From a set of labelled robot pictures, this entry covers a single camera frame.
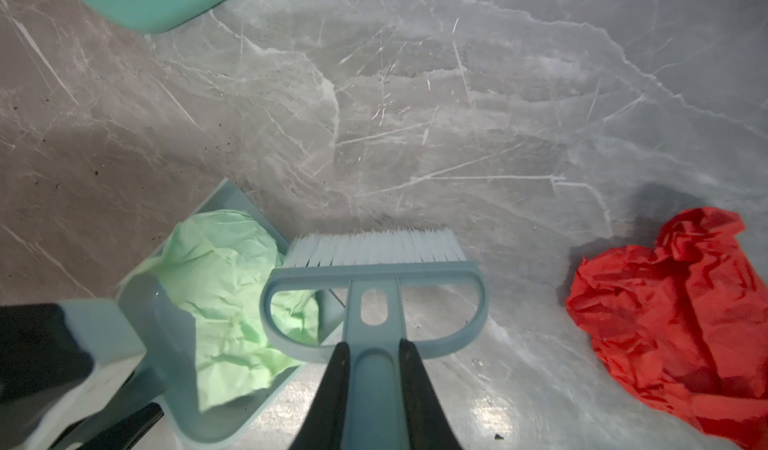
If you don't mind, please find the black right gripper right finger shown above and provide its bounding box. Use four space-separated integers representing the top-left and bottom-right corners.
399 339 462 450

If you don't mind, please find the grey-green dustpan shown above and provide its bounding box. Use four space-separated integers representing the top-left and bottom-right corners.
53 178 347 450

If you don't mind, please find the grey-green hand brush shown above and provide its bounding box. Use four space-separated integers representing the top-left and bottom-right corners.
259 229 489 449

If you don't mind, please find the mint green paper scrap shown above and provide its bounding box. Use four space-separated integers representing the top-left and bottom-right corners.
131 209 300 412

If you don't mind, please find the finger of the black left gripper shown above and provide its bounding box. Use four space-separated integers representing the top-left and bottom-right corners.
78 403 164 450

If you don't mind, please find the red paper scrap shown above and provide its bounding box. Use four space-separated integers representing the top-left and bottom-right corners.
566 207 767 449

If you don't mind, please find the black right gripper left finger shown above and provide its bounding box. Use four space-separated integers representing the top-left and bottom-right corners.
289 342 351 450

